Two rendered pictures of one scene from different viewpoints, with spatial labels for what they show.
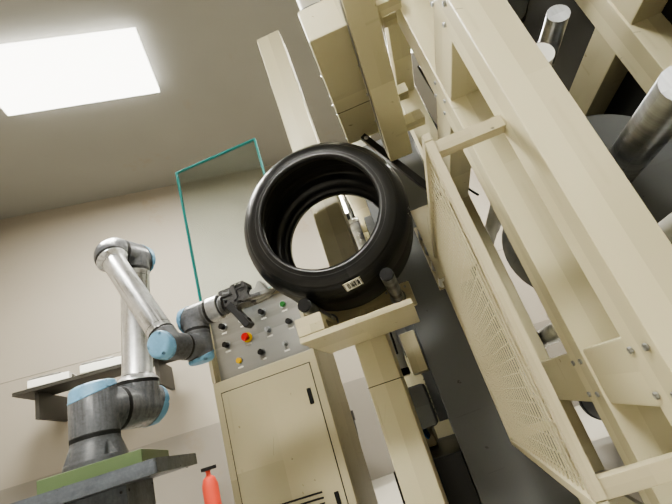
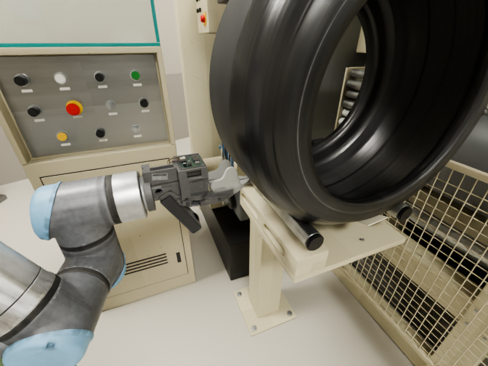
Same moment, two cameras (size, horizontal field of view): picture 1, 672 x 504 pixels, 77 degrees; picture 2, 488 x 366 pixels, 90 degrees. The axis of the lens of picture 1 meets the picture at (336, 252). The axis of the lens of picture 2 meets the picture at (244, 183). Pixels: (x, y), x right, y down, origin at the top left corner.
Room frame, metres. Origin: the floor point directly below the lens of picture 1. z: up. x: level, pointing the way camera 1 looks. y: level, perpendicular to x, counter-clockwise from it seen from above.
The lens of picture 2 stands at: (1.01, 0.49, 1.29)
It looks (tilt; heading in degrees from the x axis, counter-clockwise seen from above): 30 degrees down; 330
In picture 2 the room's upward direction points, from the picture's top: straight up
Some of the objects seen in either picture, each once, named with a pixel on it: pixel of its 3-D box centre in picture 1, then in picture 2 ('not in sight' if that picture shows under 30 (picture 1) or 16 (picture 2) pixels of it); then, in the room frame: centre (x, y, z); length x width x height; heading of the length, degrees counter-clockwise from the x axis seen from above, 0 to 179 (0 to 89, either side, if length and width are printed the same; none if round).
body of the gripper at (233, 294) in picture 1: (236, 298); (177, 184); (1.44, 0.40, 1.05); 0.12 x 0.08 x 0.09; 82
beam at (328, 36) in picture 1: (356, 75); not in sight; (1.28, -0.29, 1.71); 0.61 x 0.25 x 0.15; 172
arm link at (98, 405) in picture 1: (96, 408); not in sight; (1.42, 0.94, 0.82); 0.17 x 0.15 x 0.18; 159
